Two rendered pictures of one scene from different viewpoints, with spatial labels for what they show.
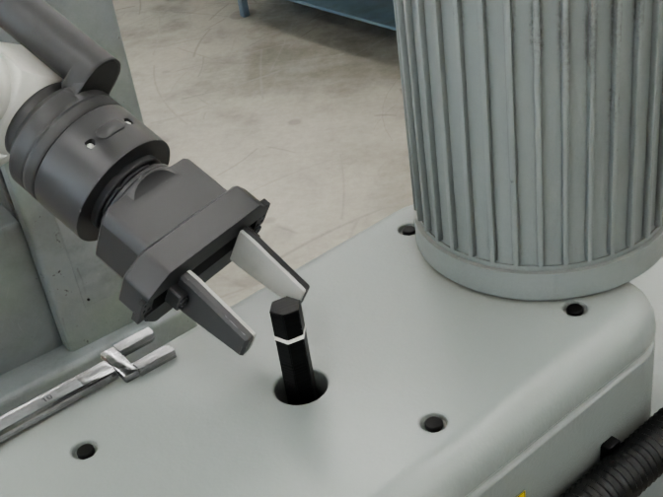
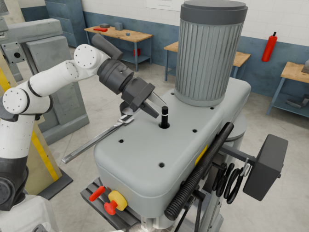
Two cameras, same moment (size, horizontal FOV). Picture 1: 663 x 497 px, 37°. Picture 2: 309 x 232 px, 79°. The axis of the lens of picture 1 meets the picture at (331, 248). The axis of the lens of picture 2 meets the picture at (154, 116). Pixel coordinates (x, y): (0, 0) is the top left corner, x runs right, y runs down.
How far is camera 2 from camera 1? 0.23 m
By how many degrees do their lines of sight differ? 15
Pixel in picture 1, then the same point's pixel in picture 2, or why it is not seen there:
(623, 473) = (221, 139)
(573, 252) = (212, 96)
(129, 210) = (131, 87)
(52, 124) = (111, 67)
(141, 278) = (136, 101)
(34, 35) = (104, 46)
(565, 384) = (215, 122)
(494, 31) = (207, 50)
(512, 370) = (205, 119)
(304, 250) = (109, 103)
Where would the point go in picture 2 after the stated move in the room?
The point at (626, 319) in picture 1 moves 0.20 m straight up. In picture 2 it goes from (221, 109) to (236, 55)
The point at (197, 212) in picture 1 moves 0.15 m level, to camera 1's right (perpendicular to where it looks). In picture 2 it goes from (144, 88) to (189, 81)
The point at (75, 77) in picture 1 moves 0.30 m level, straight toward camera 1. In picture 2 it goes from (115, 56) to (175, 106)
